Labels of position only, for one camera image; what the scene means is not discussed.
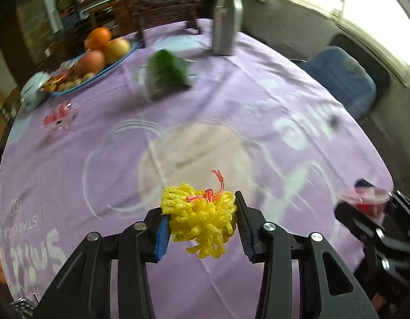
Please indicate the stainless steel bottle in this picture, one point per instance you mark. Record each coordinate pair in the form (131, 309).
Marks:
(226, 16)

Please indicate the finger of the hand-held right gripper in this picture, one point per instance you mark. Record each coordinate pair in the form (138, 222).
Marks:
(354, 222)
(404, 209)

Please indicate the green and white packet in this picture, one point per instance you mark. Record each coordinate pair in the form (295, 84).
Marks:
(165, 69)

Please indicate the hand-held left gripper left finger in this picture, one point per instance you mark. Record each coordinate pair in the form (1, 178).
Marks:
(162, 236)

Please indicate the red jelly cup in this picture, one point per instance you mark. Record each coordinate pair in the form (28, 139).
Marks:
(367, 206)

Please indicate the blue oval fruit plate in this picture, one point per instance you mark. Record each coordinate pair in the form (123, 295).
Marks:
(115, 66)

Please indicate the pile of snacks and nuts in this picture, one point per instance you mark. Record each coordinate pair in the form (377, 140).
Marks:
(65, 83)

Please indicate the yellow foam fruit net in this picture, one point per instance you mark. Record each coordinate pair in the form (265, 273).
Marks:
(198, 222)

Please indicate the cluttered background shelf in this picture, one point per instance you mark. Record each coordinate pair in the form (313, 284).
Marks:
(68, 10)

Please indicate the yellow apple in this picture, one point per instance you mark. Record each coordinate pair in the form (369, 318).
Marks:
(117, 50)

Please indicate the dark wooden glass cabinet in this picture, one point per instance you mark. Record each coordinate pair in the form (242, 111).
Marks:
(35, 16)

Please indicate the clear red candy wrapper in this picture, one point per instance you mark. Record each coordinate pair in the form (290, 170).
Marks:
(60, 114)

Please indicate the blue cushioned chair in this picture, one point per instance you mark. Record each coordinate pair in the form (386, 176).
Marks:
(341, 76)

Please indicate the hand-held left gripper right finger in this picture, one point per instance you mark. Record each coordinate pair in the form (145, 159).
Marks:
(246, 229)

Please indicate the red plastic strip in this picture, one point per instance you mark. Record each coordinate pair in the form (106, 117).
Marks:
(208, 194)

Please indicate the red apple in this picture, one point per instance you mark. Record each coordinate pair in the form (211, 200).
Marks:
(91, 62)

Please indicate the orange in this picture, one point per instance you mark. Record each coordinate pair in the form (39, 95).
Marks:
(97, 39)

